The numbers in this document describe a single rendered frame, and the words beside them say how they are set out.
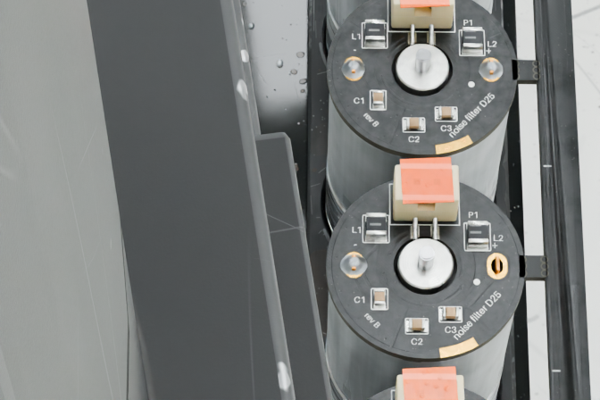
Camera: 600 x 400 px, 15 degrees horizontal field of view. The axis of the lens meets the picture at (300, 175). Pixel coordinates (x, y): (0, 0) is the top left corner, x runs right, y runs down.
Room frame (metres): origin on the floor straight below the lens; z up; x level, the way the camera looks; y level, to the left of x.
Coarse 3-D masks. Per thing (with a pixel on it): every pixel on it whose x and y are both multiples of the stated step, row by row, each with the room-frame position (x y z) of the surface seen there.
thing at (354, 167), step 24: (408, 48) 0.14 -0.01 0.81; (432, 48) 0.14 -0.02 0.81; (408, 72) 0.14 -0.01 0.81; (432, 72) 0.14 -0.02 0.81; (336, 120) 0.14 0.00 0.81; (504, 120) 0.14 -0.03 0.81; (336, 144) 0.14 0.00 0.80; (360, 144) 0.13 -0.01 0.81; (480, 144) 0.13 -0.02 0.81; (336, 168) 0.14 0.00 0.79; (360, 168) 0.13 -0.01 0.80; (384, 168) 0.13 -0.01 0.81; (480, 168) 0.13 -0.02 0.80; (336, 192) 0.14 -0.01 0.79; (360, 192) 0.13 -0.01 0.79; (480, 192) 0.13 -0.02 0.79; (336, 216) 0.14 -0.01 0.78
